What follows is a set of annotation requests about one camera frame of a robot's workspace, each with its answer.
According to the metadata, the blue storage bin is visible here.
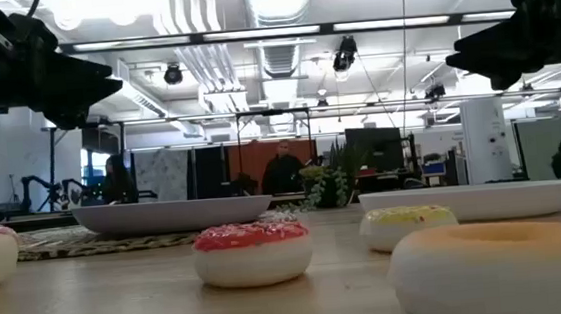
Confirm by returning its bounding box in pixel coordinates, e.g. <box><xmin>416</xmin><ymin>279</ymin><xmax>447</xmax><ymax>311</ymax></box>
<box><xmin>420</xmin><ymin>160</ymin><xmax>447</xmax><ymax>177</ymax></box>

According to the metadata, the small potted green plant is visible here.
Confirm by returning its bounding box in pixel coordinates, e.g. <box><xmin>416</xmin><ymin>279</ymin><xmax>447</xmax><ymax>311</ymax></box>
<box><xmin>279</xmin><ymin>139</ymin><xmax>374</xmax><ymax>214</ymax></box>

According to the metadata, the marble pattern panel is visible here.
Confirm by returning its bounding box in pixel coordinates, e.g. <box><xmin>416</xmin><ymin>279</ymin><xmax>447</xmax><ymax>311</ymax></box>
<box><xmin>133</xmin><ymin>147</ymin><xmax>194</xmax><ymax>204</ymax></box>

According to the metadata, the yellow sprinkle donut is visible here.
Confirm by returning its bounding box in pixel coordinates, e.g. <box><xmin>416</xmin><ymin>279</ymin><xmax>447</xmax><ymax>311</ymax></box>
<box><xmin>357</xmin><ymin>201</ymin><xmax>461</xmax><ymax>256</ymax></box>

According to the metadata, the plain orange glazed donut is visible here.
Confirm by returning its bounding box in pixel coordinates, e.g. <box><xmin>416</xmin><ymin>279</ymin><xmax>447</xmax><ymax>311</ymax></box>
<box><xmin>384</xmin><ymin>215</ymin><xmax>561</xmax><ymax>314</ymax></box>

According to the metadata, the lavender round plate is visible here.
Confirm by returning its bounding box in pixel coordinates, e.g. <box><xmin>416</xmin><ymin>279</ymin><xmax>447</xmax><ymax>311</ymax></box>
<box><xmin>71</xmin><ymin>191</ymin><xmax>276</xmax><ymax>240</ymax></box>

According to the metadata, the black aluminium rig frame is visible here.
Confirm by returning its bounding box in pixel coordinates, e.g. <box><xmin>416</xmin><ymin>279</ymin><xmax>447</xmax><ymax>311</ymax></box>
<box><xmin>58</xmin><ymin>6</ymin><xmax>518</xmax><ymax>57</ymax></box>

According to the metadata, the red sprinkle donut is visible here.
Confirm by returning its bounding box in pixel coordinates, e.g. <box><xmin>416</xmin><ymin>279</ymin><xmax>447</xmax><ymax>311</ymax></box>
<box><xmin>190</xmin><ymin>217</ymin><xmax>316</xmax><ymax>292</ymax></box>

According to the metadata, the orange partition panel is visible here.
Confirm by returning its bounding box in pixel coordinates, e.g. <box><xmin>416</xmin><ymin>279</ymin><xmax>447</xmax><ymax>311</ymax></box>
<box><xmin>225</xmin><ymin>137</ymin><xmax>319</xmax><ymax>185</ymax></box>

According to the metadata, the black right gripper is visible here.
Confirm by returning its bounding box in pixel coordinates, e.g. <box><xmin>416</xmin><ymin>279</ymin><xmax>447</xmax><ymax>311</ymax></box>
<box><xmin>440</xmin><ymin>0</ymin><xmax>561</xmax><ymax>97</ymax></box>

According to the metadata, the black ceiling spotlight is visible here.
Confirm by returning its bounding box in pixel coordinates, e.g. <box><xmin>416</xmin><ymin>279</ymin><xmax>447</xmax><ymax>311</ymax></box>
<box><xmin>162</xmin><ymin>61</ymin><xmax>184</xmax><ymax>86</ymax></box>
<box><xmin>329</xmin><ymin>35</ymin><xmax>360</xmax><ymax>73</ymax></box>

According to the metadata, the black monitor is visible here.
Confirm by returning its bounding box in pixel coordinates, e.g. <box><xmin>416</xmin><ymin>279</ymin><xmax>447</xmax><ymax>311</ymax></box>
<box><xmin>343</xmin><ymin>123</ymin><xmax>406</xmax><ymax>176</ymax></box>

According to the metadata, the round woven placemat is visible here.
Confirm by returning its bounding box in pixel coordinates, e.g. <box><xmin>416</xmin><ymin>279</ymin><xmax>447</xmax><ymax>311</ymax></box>
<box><xmin>14</xmin><ymin>206</ymin><xmax>313</xmax><ymax>263</ymax></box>

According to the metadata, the white pillar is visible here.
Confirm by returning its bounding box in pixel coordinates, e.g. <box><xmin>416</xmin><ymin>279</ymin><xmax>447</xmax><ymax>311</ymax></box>
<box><xmin>459</xmin><ymin>96</ymin><xmax>514</xmax><ymax>187</ymax></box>

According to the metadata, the grey-green partition panel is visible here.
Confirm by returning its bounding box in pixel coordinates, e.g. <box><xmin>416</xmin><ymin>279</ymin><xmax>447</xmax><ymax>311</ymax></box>
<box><xmin>512</xmin><ymin>117</ymin><xmax>561</xmax><ymax>183</ymax></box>

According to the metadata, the white round plate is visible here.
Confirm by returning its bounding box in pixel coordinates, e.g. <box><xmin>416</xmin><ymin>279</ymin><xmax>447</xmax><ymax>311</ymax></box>
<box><xmin>358</xmin><ymin>177</ymin><xmax>561</xmax><ymax>232</ymax></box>

